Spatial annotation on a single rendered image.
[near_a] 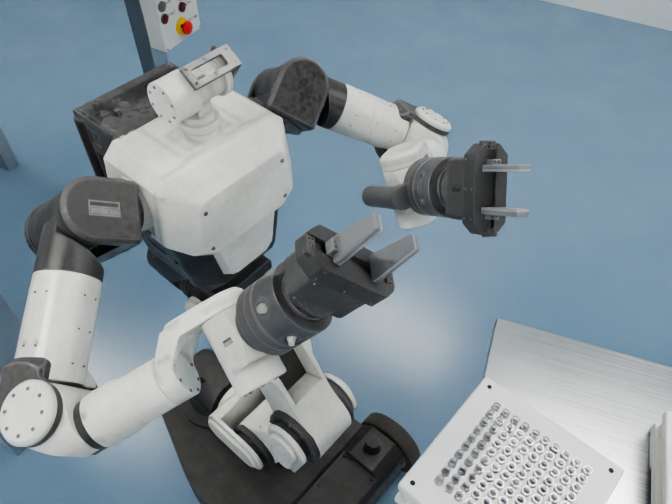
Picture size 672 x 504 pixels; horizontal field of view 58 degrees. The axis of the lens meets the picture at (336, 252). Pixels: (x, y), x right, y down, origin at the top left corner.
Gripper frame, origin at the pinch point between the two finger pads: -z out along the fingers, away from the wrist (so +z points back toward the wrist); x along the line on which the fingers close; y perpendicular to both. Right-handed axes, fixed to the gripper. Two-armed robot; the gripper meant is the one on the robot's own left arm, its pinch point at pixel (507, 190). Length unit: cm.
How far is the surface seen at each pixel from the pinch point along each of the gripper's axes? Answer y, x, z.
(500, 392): -13.3, 33.9, 14.6
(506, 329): -26.4, 28.1, 28.2
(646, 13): -287, -96, 204
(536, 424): -15.6, 37.6, 8.7
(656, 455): -34, 43, 1
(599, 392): -34, 37, 13
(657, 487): -30, 46, -2
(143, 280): 18, 41, 185
